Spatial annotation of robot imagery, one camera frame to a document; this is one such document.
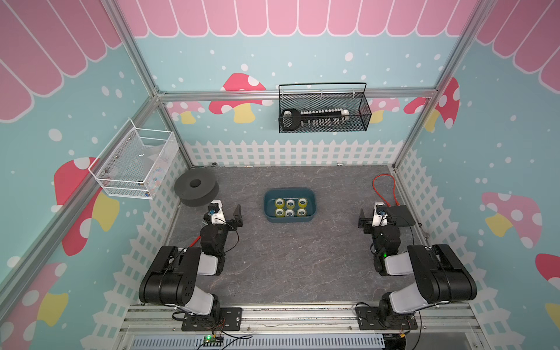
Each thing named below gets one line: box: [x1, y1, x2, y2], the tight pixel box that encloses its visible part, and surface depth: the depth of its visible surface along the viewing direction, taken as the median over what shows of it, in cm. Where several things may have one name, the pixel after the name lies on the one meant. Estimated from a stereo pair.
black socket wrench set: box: [280, 107, 350, 132], surface depth 91 cm
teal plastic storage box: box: [263, 187, 318, 224], surface depth 104 cm
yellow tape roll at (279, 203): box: [274, 197, 286, 210], surface depth 107 cm
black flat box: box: [386, 204, 417, 228], surface depth 100 cm
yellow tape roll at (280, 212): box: [274, 207, 286, 219], surface depth 102 cm
